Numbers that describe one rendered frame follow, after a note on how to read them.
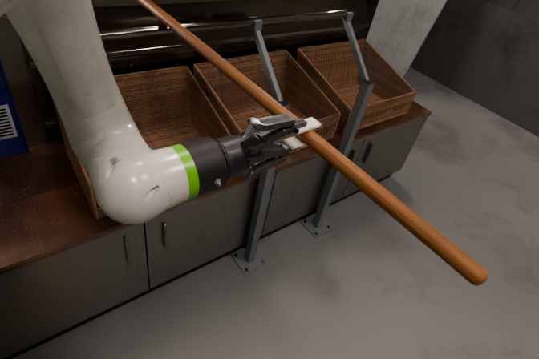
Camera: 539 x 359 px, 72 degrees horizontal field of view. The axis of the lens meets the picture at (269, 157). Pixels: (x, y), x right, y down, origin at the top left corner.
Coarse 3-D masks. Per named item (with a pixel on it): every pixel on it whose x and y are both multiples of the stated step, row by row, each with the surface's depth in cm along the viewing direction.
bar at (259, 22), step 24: (192, 24) 117; (216, 24) 122; (240, 24) 127; (264, 24) 134; (264, 48) 133; (360, 72) 160; (360, 96) 162; (360, 120) 170; (264, 192) 158; (312, 216) 221; (240, 264) 187; (264, 264) 190
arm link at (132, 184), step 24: (96, 144) 55; (120, 144) 55; (144, 144) 58; (96, 168) 53; (120, 168) 51; (144, 168) 52; (168, 168) 54; (192, 168) 56; (96, 192) 52; (120, 192) 50; (144, 192) 51; (168, 192) 54; (192, 192) 58; (120, 216) 52; (144, 216) 53
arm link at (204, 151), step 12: (192, 144) 59; (204, 144) 59; (216, 144) 60; (192, 156) 57; (204, 156) 58; (216, 156) 59; (204, 168) 58; (216, 168) 59; (204, 180) 58; (216, 180) 59; (204, 192) 60
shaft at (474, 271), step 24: (144, 0) 117; (168, 24) 107; (240, 72) 88; (264, 96) 81; (312, 144) 72; (336, 168) 69; (360, 168) 67; (384, 192) 62; (408, 216) 59; (432, 240) 56; (456, 264) 54
